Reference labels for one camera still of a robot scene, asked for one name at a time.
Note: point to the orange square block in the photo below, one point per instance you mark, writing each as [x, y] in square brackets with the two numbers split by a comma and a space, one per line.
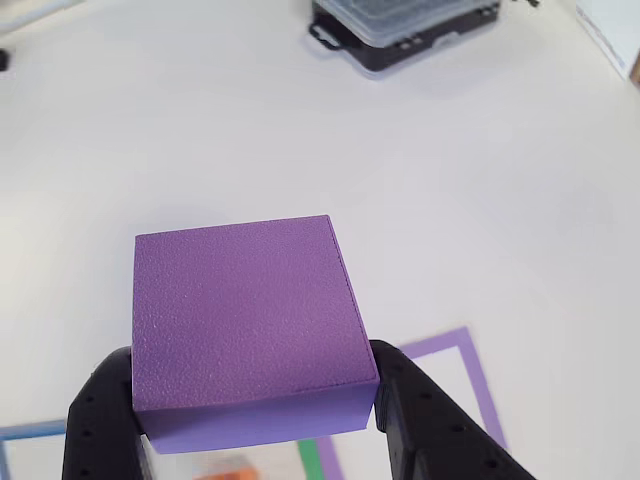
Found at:
[230, 474]

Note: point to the purple square frame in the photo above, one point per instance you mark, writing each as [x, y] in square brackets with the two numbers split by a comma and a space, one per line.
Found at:
[480, 380]

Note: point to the blue square frame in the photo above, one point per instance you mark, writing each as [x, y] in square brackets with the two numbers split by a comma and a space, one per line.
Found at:
[30, 430]

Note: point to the green square frame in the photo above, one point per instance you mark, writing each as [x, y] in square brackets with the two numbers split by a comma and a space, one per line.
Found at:
[311, 460]

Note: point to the purple square block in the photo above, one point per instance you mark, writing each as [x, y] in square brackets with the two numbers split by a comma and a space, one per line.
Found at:
[240, 320]

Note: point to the white printed box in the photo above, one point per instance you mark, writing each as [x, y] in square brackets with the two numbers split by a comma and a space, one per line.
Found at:
[610, 30]

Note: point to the black case with clear lid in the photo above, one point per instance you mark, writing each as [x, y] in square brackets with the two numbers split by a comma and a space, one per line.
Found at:
[400, 35]

